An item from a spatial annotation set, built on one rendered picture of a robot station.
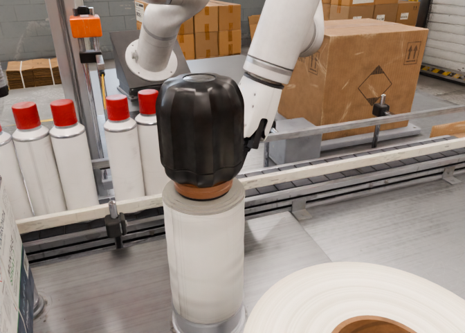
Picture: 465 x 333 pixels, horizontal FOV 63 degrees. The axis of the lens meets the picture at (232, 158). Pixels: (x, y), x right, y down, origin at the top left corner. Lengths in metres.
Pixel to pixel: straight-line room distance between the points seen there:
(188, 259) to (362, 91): 0.77
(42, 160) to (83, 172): 0.06
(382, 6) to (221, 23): 1.70
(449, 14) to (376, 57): 4.35
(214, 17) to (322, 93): 3.26
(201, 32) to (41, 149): 3.58
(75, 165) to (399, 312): 0.49
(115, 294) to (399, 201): 0.58
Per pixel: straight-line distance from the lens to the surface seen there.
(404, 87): 1.15
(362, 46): 1.02
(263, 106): 0.65
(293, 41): 0.65
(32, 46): 6.09
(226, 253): 0.40
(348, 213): 0.80
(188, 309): 0.45
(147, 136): 0.64
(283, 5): 0.65
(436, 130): 1.21
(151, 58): 1.39
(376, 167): 0.87
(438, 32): 5.44
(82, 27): 0.67
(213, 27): 4.19
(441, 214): 0.86
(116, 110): 0.61
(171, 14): 1.28
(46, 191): 0.67
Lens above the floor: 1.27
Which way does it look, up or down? 27 degrees down
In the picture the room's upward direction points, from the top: straight up
